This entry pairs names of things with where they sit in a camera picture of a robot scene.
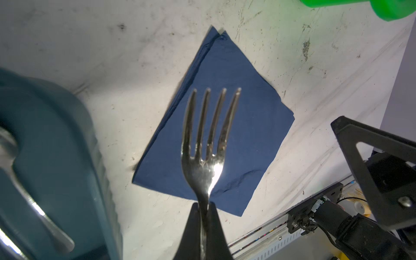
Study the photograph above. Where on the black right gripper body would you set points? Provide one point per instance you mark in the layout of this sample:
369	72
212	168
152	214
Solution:
380	163

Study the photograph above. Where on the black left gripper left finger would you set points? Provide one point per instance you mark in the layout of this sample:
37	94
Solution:
189	247

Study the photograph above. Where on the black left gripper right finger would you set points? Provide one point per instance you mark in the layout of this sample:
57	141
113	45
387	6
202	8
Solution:
216	245

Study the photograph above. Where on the silver metal fork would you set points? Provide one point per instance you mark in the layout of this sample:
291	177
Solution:
203	170

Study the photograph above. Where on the teal plastic utensil tray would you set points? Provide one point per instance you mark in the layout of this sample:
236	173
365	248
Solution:
61	166

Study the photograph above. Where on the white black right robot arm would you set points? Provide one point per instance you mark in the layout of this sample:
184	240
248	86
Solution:
362	238

